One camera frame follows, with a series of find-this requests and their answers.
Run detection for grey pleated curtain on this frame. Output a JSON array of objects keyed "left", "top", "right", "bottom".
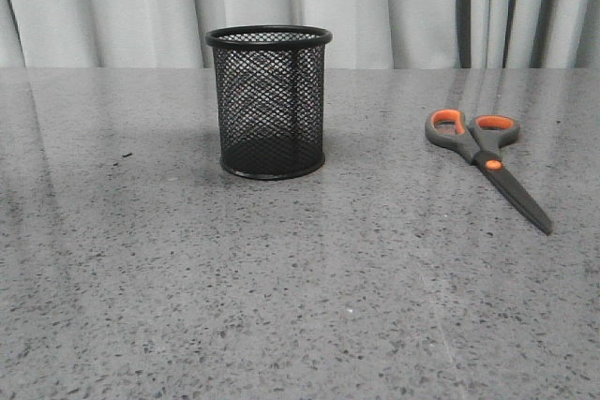
[{"left": 1, "top": 0, "right": 599, "bottom": 68}]

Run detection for black mesh pen cup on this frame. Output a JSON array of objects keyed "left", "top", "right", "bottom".
[{"left": 205, "top": 25, "right": 333, "bottom": 180}]

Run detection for grey orange scissors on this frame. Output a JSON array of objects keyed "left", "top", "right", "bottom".
[{"left": 425, "top": 109, "right": 553, "bottom": 235}]

